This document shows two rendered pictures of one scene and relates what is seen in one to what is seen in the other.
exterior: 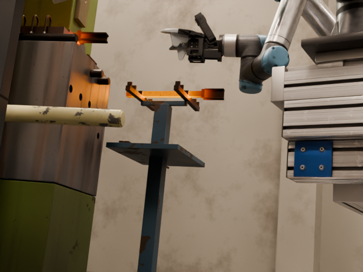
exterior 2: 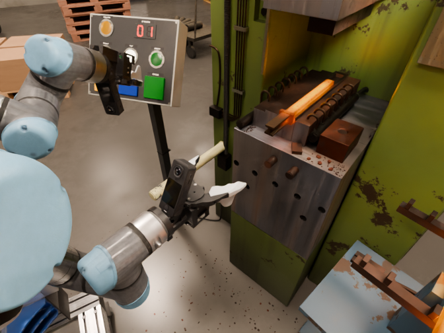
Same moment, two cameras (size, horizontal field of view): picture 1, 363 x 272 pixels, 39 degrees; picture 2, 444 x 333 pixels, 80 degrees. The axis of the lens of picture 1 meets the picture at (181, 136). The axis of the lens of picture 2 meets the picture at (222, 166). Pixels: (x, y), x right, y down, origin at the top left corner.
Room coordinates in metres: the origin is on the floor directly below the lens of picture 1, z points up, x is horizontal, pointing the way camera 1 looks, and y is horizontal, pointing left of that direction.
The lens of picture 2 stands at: (1.86, -0.32, 1.43)
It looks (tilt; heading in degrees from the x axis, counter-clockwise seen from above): 42 degrees down; 120
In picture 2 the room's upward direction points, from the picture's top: straight up
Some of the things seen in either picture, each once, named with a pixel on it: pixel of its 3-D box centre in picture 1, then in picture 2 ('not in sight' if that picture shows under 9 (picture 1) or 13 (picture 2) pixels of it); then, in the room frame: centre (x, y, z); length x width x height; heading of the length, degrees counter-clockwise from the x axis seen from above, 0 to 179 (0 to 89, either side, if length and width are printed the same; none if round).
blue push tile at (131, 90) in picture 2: not in sight; (129, 84); (1.12, 0.29, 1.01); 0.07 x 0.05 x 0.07; 14
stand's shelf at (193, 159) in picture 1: (158, 155); (402, 330); (2.14, 0.09, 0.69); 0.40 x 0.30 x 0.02; 162
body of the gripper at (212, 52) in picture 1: (204, 47); (180, 208); (1.60, -0.05, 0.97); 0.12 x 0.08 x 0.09; 80
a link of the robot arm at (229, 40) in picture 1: (229, 46); (150, 231); (1.59, -0.13, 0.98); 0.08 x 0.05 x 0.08; 170
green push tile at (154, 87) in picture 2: not in sight; (154, 88); (1.22, 0.32, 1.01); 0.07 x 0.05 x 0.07; 14
